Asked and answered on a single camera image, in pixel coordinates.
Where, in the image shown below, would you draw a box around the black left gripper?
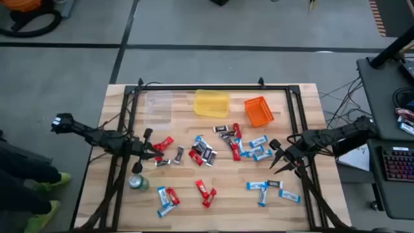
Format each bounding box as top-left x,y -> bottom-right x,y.
131,128 -> 166,175

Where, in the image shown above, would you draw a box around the orange shop vacuum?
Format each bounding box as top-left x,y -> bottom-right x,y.
0,0 -> 43,13

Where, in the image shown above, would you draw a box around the black backlit keyboard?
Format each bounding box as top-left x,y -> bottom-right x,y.
381,146 -> 414,183

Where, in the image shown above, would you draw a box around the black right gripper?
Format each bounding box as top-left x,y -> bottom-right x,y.
269,135 -> 309,178

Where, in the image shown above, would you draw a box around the dark red candy pack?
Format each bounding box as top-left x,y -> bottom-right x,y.
394,107 -> 414,122

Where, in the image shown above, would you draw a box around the white paper sheet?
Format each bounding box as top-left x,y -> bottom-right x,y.
337,144 -> 371,172

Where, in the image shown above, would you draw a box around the person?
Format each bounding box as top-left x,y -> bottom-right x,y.
0,129 -> 72,233

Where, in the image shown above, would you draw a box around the yellow plastic bin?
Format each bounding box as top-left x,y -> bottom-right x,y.
193,89 -> 231,118

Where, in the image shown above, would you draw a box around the grey power strip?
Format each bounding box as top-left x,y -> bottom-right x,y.
60,0 -> 76,19

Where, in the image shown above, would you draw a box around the orange plastic basket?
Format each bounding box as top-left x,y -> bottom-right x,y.
243,96 -> 275,128

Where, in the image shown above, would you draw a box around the blue white mini bar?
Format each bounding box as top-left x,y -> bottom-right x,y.
234,138 -> 246,155
241,146 -> 265,159
279,189 -> 302,205
195,135 -> 213,150
248,135 -> 269,148
246,181 -> 268,190
257,186 -> 268,208
157,203 -> 177,219
252,149 -> 274,162
157,186 -> 171,208

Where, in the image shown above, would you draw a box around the clear plastic bin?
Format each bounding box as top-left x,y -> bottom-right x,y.
144,90 -> 173,130

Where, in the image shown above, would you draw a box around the black slanted pole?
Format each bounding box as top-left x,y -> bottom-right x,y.
369,25 -> 414,69

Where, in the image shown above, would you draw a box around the grey keyboard shelf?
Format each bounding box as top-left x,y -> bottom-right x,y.
367,138 -> 414,221

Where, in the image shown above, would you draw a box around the black laptop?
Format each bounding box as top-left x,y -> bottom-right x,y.
398,59 -> 414,85

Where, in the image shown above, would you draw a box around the green soda can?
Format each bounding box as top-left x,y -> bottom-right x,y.
128,173 -> 151,192

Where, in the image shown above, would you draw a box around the coiled black cable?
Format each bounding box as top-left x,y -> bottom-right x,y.
392,87 -> 414,109

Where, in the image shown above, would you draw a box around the grey desk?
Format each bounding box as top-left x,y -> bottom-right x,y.
356,56 -> 414,140

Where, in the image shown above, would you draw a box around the black floor cables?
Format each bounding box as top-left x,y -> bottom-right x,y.
318,76 -> 373,130

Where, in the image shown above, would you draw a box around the dark mat orange striped edge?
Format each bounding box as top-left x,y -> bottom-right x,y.
368,0 -> 414,38

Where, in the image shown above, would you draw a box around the black vacuum hose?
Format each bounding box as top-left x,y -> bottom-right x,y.
0,8 -> 63,38

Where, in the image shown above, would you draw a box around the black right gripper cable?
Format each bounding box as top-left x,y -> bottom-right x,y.
286,133 -> 305,146

